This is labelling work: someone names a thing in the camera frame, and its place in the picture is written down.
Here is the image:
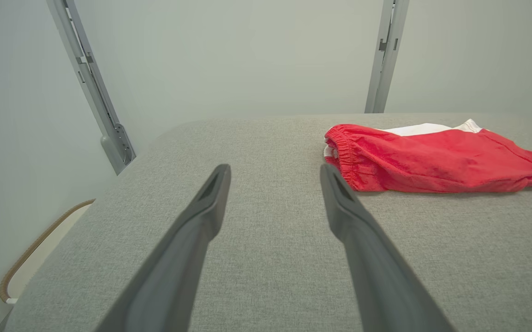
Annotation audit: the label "cream perforated laundry basket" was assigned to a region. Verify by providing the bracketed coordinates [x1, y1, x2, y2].
[0, 198, 96, 306]

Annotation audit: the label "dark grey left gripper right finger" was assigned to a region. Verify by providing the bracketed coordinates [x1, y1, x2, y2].
[320, 164, 454, 332]

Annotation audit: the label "grey double metal pole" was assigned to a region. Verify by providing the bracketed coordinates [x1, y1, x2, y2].
[364, 0, 410, 114]

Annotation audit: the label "grey metal frame pole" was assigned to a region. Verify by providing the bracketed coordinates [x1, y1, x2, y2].
[46, 0, 136, 176]

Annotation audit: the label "red shorts with white trim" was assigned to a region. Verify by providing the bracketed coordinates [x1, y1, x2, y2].
[323, 124, 532, 193]

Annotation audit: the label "grey fabric sofa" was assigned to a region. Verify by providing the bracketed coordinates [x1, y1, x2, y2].
[0, 113, 532, 332]

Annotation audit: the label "red basketball jersey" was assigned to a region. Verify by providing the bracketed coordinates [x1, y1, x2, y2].
[377, 119, 484, 137]

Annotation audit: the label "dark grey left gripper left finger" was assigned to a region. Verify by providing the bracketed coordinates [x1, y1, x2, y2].
[95, 164, 232, 332]

